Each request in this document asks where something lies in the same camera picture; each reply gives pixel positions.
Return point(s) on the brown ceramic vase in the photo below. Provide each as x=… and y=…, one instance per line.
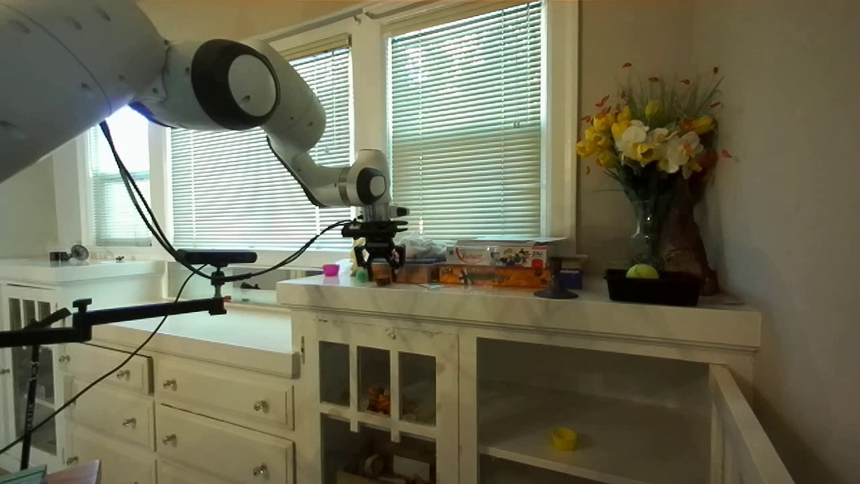
x=689, y=233

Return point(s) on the orange board game box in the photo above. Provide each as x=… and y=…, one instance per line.
x=494, y=278

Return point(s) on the white drawer cabinet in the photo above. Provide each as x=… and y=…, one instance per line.
x=198, y=403

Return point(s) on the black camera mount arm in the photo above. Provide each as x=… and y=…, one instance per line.
x=136, y=312

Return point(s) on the white glass-pane cabinet door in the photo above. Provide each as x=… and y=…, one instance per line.
x=381, y=403
x=742, y=432

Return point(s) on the yellow and white flower bouquet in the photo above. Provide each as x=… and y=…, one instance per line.
x=650, y=134

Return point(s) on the clear glass flower vase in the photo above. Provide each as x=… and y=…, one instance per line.
x=647, y=223

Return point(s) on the small yellow object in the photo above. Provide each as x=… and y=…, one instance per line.
x=565, y=438

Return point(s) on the black shallow bowl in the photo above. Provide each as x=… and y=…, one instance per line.
x=654, y=289

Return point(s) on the orange figures inside cabinet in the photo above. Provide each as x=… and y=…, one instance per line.
x=381, y=401

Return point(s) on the white window blind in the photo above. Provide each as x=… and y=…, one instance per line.
x=259, y=179
x=467, y=124

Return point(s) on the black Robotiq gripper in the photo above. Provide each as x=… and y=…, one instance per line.
x=377, y=249

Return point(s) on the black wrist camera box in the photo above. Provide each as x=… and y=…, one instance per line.
x=375, y=227

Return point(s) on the small brown object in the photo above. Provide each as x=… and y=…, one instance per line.
x=383, y=272

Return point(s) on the black stereo camera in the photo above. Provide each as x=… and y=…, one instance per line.
x=217, y=259

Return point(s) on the small pink cup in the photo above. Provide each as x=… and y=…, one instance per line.
x=331, y=270

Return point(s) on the white low side cabinet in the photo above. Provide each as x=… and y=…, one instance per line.
x=56, y=358

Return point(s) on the green round fruit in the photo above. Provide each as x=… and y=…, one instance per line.
x=643, y=270

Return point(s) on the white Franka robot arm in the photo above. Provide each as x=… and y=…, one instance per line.
x=225, y=89

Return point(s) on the white wooden display cabinet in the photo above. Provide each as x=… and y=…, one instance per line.
x=538, y=385

